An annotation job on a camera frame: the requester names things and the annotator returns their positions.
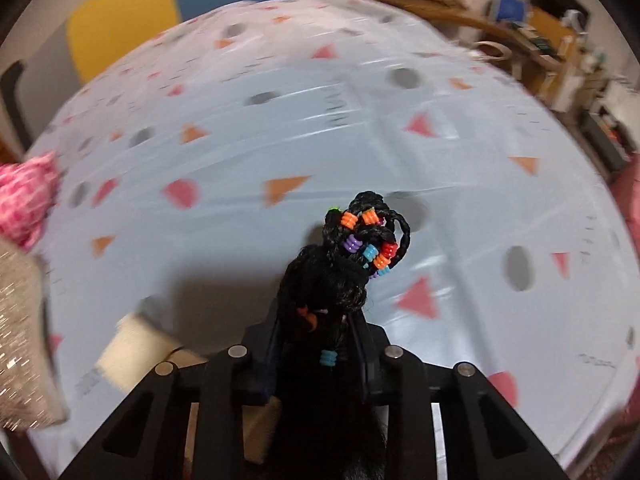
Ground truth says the black braided beaded hair piece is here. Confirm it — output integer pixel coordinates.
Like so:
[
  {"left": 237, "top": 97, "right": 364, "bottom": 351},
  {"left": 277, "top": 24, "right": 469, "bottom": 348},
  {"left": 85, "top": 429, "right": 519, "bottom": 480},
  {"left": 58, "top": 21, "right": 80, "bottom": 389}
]
[{"left": 277, "top": 191, "right": 411, "bottom": 374}]

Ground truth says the patterned white tablecloth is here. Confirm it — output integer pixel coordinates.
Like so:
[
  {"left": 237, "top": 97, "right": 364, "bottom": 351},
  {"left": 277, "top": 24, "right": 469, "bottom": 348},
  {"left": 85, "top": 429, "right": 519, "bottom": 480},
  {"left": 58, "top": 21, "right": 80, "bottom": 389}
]
[{"left": 30, "top": 0, "right": 639, "bottom": 476}]

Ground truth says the glittery gold tissue box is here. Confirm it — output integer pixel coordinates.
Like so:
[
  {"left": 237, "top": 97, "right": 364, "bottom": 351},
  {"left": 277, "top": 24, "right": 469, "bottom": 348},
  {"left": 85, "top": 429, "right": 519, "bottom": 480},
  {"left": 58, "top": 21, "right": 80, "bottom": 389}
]
[{"left": 0, "top": 238, "right": 66, "bottom": 431}]

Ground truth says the pink spotted plush toy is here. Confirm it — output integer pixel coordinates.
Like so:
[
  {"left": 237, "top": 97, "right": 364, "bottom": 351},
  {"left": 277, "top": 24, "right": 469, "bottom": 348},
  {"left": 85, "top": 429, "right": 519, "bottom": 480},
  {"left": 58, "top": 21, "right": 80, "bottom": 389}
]
[{"left": 0, "top": 152, "right": 61, "bottom": 250}]

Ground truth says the wooden cluttered shelf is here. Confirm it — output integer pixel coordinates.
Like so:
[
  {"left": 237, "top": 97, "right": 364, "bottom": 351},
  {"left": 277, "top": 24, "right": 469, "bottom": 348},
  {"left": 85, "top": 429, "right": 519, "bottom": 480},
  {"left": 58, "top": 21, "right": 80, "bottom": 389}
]
[{"left": 375, "top": 0, "right": 639, "bottom": 183}]

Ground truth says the grey yellow blue chair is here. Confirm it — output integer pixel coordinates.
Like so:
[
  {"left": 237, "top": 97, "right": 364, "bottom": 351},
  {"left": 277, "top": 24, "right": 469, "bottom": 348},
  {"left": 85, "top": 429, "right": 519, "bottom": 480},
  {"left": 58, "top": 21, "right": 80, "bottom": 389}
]
[{"left": 1, "top": 0, "right": 265, "bottom": 143}]

